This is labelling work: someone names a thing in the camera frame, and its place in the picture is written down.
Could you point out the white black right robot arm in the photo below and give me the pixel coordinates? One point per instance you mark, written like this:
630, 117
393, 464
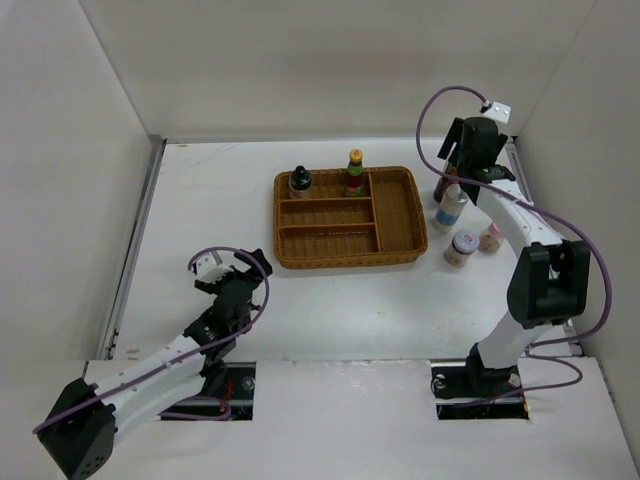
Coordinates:
549, 284

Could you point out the small black-capped glass jar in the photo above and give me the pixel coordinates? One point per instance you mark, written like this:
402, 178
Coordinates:
300, 182

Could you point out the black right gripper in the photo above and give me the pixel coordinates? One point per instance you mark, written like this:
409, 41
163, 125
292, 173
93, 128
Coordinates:
453, 138

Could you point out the pink-lid spice jar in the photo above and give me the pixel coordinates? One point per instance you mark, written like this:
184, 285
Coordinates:
490, 240

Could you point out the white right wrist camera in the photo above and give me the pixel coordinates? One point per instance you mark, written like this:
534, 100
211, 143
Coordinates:
496, 111

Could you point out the brown wicker divided tray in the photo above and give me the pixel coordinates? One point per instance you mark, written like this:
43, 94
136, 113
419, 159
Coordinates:
326, 229

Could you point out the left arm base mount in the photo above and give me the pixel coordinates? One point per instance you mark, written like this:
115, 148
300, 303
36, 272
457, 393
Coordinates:
228, 398

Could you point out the tall soy sauce bottle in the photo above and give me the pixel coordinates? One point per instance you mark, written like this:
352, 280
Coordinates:
450, 173

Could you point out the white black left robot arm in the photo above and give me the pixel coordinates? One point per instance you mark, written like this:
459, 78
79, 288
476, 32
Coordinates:
88, 420

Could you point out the silver-lid jar blue label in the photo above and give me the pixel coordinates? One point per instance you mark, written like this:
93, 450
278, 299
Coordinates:
451, 206

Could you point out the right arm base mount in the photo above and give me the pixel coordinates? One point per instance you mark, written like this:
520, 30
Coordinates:
457, 398

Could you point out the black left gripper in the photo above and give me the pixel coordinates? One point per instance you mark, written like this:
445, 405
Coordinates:
216, 286

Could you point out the red sauce bottle green label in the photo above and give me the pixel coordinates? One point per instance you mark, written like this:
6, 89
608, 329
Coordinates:
354, 176

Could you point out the white-lid spice jar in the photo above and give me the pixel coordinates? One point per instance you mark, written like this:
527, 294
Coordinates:
463, 245

